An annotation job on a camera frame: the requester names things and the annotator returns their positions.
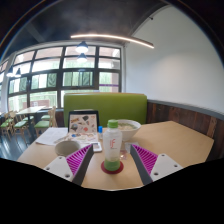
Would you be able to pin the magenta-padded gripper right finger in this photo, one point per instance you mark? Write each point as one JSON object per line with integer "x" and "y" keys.
{"x": 146, "y": 160}

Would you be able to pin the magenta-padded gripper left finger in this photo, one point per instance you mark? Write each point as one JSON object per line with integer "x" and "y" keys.
{"x": 78, "y": 160}

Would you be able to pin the clear green-capped drink bottle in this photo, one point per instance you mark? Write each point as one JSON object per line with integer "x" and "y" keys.
{"x": 112, "y": 146}

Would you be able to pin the beige patterned ceramic cup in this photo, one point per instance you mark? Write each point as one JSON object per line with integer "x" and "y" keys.
{"x": 66, "y": 148}

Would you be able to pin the small black-and-white device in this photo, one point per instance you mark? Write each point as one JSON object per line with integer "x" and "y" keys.
{"x": 97, "y": 147}

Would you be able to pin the flat round red coaster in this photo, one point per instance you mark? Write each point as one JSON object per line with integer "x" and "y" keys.
{"x": 104, "y": 169}

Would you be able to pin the small blue-capped bottle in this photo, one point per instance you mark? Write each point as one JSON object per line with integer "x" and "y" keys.
{"x": 100, "y": 132}

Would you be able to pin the sticker-covered black tablet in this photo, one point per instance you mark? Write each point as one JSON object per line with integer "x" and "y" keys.
{"x": 83, "y": 123}

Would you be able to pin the white paper sheet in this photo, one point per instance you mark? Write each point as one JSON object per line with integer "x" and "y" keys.
{"x": 50, "y": 136}

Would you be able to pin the green upholstered bench backrest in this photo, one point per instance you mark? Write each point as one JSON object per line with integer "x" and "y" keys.
{"x": 106, "y": 106}

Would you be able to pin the group of green-seated wooden chairs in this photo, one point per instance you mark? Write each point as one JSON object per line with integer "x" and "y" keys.
{"x": 20, "y": 124}

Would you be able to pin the large dark-framed grid window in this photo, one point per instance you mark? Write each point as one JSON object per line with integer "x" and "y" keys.
{"x": 60, "y": 76}

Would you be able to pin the group of pendant ceiling lamps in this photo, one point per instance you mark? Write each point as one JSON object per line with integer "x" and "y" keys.
{"x": 82, "y": 47}

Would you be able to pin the curved linear ceiling light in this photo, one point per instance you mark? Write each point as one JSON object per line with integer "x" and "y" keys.
{"x": 113, "y": 36}

